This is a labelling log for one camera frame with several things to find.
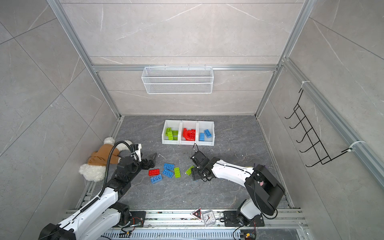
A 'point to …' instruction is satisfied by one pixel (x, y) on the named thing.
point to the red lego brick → (152, 173)
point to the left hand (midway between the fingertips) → (148, 150)
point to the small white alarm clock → (209, 218)
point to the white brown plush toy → (95, 169)
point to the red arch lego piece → (189, 135)
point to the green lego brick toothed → (168, 131)
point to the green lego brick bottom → (170, 135)
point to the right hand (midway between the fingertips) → (197, 172)
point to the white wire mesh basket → (177, 80)
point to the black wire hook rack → (317, 149)
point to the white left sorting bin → (175, 125)
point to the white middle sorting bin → (188, 125)
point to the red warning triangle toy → (197, 213)
